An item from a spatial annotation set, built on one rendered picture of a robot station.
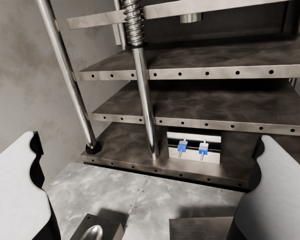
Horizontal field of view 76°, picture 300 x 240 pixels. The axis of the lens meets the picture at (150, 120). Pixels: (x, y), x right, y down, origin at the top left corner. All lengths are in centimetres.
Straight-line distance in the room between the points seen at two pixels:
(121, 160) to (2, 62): 136
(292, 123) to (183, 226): 62
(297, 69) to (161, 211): 74
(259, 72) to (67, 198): 100
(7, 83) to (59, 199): 128
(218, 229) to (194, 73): 58
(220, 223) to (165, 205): 26
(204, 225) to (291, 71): 62
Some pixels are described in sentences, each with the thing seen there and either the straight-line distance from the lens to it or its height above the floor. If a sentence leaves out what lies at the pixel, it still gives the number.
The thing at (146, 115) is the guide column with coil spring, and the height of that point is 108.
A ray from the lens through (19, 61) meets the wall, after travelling 213.
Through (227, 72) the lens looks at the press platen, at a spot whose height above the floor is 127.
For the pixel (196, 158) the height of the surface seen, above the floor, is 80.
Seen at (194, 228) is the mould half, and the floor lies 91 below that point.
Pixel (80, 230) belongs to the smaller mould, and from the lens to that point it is 84.
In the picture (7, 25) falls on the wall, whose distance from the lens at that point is 213.
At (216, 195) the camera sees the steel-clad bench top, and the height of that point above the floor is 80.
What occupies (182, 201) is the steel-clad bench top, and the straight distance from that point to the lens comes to 90.
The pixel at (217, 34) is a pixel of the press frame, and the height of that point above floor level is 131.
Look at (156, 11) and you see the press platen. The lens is 89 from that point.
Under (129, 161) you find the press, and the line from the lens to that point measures 114.
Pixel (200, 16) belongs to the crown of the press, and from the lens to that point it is 111.
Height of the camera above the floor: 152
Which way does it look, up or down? 29 degrees down
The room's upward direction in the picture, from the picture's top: 9 degrees counter-clockwise
